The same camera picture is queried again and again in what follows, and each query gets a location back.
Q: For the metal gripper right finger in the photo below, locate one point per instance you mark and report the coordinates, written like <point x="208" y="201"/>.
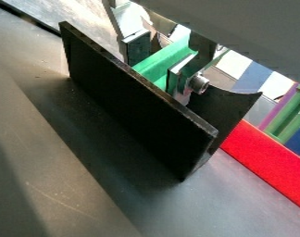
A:
<point x="185" y="74"/>

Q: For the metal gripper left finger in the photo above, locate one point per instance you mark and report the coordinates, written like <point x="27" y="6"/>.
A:
<point x="127" y="17"/>

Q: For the green star prism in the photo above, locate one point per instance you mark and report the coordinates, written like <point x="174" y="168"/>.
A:
<point x="153" y="68"/>

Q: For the black curved fixture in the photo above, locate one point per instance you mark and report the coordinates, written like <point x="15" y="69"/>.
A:
<point x="182" y="134"/>

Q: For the red peg board base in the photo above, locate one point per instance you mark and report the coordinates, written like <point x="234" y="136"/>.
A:
<point x="266" y="158"/>

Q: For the light blue arch peg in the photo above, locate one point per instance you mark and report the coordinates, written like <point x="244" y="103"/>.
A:
<point x="252" y="79"/>

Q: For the purple cylinder peg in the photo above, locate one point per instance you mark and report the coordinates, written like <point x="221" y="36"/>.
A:
<point x="281" y="103"/>

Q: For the green pentagon peg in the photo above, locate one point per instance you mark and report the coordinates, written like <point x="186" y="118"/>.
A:
<point x="285" y="123"/>

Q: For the dark blue rounded peg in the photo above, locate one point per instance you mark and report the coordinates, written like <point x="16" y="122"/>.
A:
<point x="293" y="143"/>

